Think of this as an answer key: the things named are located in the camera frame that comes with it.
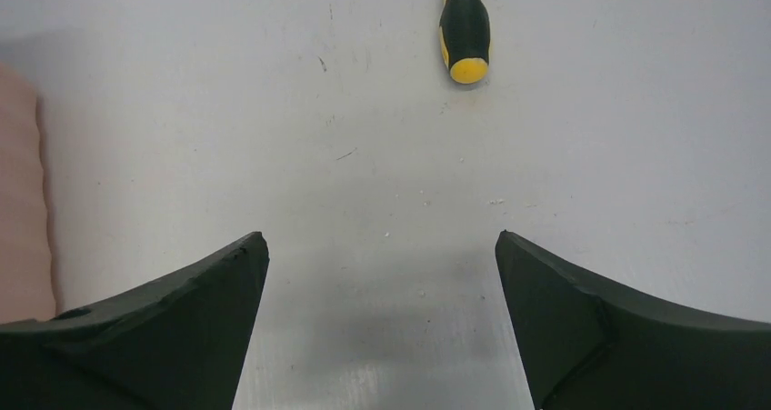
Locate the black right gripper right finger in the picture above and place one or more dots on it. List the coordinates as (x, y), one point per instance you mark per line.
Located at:
(589, 342)

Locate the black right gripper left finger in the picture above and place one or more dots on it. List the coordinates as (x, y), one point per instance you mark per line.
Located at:
(176, 342)

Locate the black yellow screwdriver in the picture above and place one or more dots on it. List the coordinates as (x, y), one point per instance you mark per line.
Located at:
(464, 39)

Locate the pink plastic bin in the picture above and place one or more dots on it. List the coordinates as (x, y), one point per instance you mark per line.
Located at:
(27, 289)

